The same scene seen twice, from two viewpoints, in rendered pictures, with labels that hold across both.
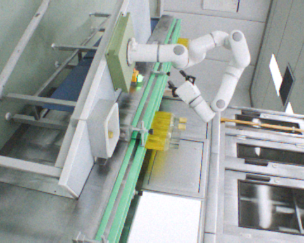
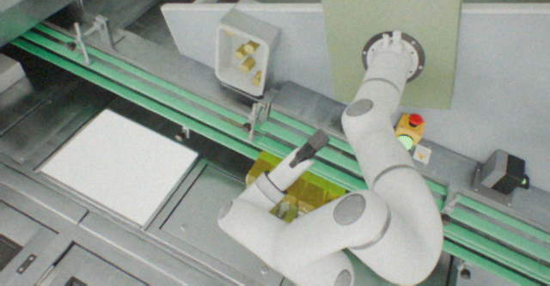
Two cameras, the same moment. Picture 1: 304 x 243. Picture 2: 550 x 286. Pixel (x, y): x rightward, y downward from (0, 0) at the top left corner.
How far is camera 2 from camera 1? 146 cm
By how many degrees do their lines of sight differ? 64
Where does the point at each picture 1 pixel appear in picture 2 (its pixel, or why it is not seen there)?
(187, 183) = (186, 220)
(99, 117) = (233, 20)
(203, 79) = not seen: outside the picture
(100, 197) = (168, 69)
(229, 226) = (81, 260)
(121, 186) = (180, 97)
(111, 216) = (139, 78)
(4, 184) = not seen: hidden behind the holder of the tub
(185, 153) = not seen: hidden behind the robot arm
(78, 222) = (142, 46)
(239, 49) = (311, 222)
